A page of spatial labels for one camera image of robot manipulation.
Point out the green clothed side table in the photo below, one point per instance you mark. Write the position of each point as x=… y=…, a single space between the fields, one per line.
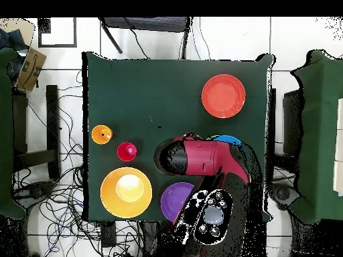
x=319 y=120
x=5 y=133

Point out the black square frame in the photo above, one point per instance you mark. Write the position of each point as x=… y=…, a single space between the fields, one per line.
x=44 y=25

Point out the black metal stand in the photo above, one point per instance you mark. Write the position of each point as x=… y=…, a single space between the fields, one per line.
x=52 y=120

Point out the purple bowl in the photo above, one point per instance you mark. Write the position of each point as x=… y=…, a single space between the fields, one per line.
x=172 y=200

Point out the white papers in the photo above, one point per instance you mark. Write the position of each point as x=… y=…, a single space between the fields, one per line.
x=339 y=133

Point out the stepped orange-yellow cup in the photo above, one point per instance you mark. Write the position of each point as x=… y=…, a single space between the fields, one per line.
x=101 y=134

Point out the dark green tablecloth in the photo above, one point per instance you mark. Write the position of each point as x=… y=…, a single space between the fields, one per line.
x=150 y=93

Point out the red cup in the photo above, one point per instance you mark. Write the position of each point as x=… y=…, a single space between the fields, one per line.
x=126 y=151

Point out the cardboard box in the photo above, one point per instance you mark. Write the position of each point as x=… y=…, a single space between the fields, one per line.
x=30 y=69

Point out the blue bowl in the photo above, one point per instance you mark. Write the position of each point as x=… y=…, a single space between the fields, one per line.
x=227 y=139

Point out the large yellow bowl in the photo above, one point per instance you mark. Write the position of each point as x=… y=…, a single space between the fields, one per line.
x=126 y=192

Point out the blue fabric bundle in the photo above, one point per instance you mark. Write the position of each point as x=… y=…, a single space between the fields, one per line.
x=10 y=40

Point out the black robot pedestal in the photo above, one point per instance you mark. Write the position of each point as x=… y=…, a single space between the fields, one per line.
x=158 y=238

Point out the black box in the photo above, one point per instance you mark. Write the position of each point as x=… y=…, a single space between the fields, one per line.
x=292 y=120

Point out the black power strip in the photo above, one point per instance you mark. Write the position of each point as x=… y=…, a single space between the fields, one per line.
x=108 y=234

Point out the dark grey chair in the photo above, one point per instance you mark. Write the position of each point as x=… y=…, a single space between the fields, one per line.
x=147 y=23

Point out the wide shallow orange bowl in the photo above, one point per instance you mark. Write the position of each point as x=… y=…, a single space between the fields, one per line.
x=223 y=95

